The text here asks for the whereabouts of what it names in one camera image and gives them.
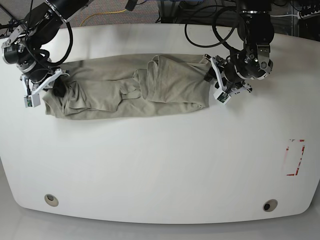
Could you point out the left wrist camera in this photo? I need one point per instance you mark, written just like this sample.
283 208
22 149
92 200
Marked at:
221 97

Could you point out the white power strip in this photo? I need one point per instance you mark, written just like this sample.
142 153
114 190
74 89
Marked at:
309 11

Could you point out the right table cable grommet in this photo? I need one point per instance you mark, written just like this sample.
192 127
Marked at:
270 205

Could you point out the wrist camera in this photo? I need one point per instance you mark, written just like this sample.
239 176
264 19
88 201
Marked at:
32 101
221 97

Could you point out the left table cable grommet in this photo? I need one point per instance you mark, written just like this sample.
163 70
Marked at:
51 200

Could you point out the table cable grommet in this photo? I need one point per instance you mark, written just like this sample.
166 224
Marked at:
270 205
51 200

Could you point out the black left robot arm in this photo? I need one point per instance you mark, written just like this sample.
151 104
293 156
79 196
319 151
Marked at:
249 48

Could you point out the red tape rectangle marking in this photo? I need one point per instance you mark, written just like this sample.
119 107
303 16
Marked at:
293 157

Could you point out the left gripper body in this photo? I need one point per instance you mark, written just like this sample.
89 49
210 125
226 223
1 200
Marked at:
226 76

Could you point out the beige T-shirt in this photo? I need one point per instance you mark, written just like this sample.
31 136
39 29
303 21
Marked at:
134 85

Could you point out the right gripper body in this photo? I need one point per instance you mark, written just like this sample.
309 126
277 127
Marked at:
33 79

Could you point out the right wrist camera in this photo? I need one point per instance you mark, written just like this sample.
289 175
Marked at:
32 101

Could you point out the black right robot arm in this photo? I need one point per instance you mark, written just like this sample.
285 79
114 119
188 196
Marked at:
24 49

